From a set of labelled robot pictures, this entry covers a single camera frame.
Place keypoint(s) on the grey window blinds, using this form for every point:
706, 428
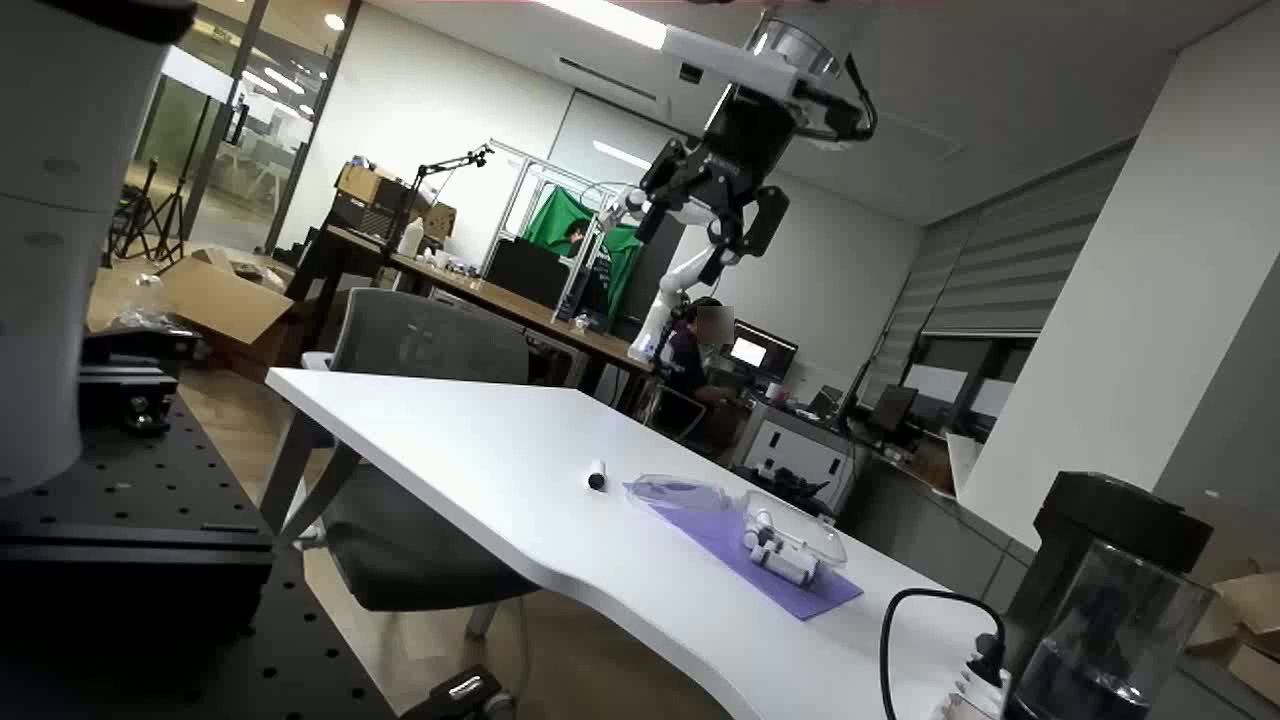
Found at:
1024, 255

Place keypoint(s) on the brown cardboard box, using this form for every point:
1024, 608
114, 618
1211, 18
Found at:
1244, 626

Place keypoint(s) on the white bottle green base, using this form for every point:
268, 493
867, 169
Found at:
796, 564

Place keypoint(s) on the cardboard box on desk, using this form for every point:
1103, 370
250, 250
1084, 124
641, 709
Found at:
382, 196

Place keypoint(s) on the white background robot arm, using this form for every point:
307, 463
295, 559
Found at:
664, 304

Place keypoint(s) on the purple mat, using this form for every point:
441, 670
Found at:
803, 594

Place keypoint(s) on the black monitor on desk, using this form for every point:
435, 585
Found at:
524, 275

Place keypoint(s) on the black clamp device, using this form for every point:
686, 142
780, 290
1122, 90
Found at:
125, 383

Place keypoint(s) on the white power strip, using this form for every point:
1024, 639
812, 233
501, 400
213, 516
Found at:
982, 699

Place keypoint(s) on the white bottle dark blue cap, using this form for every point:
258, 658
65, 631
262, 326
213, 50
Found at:
599, 474

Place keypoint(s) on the black perforated breadboard table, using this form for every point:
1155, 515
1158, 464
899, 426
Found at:
134, 506

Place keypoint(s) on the white cabinet with cutouts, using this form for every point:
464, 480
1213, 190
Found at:
803, 463

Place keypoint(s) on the long wooden desk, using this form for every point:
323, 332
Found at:
560, 323

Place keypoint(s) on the green cloth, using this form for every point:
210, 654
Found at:
555, 222

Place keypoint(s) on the open cardboard box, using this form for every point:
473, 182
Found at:
227, 304

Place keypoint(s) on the seated person dark shirt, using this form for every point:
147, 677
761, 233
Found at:
686, 355

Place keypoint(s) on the black coffee machine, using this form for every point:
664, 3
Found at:
1104, 601

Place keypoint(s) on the ceiling light panel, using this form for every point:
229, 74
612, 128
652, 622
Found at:
604, 18

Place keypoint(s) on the lit computer monitor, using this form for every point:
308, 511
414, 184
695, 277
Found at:
753, 355

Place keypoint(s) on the grey office chair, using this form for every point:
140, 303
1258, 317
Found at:
403, 532

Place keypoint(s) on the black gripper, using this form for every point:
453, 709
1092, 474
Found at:
744, 134

